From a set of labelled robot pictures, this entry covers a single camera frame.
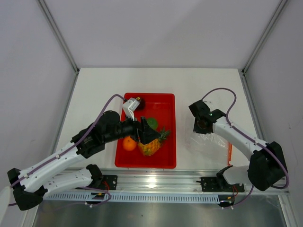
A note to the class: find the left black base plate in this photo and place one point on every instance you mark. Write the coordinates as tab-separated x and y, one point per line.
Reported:
109	182

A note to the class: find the aluminium mounting rail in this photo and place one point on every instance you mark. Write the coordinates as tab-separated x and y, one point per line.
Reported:
136	181

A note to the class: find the green lime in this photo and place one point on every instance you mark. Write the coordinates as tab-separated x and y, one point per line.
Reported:
153	123

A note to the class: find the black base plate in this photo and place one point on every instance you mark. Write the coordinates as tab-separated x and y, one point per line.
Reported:
109	182
217	184

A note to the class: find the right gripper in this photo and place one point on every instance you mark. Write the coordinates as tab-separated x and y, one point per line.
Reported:
197	130

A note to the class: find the red plastic tray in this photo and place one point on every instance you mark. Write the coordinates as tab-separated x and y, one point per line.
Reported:
161	107

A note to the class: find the orange fruit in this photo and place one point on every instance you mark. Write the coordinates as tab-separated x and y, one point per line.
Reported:
129	144

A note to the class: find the white slotted cable duct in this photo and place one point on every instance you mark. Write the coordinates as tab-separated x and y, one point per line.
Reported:
135	197

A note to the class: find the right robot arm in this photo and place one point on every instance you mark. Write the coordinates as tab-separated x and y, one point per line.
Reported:
266	160

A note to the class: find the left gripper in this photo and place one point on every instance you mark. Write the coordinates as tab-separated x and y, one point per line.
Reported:
142	132

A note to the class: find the yellow pineapple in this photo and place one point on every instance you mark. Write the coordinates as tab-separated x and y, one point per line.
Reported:
152	147

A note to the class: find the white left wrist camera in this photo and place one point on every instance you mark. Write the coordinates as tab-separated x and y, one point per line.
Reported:
130	106

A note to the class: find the dark red apple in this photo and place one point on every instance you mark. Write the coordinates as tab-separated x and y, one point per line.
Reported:
141	105

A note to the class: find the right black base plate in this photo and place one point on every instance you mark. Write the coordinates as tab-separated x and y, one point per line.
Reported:
217	184

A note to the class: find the clear zip top bag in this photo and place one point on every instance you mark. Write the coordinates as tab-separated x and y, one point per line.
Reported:
210	147

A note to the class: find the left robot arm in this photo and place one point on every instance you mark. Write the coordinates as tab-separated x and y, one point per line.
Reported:
30	186

